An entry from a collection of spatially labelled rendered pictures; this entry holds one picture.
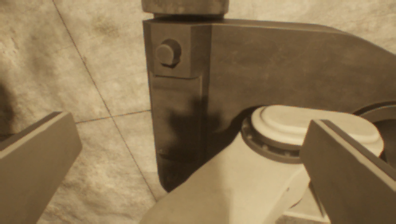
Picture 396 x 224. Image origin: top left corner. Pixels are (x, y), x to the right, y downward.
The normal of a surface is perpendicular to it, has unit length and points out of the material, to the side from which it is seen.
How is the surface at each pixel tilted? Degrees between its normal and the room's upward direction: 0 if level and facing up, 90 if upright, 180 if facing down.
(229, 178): 90
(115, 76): 0
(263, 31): 0
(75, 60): 0
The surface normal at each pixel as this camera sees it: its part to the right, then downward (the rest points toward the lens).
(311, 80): -0.22, 0.48
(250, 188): 0.02, -0.87
